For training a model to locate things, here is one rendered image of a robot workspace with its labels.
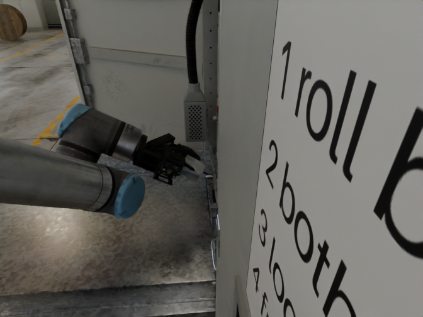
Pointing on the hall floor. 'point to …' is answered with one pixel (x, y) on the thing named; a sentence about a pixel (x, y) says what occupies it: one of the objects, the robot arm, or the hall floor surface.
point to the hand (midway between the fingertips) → (206, 171)
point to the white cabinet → (31, 13)
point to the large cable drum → (11, 22)
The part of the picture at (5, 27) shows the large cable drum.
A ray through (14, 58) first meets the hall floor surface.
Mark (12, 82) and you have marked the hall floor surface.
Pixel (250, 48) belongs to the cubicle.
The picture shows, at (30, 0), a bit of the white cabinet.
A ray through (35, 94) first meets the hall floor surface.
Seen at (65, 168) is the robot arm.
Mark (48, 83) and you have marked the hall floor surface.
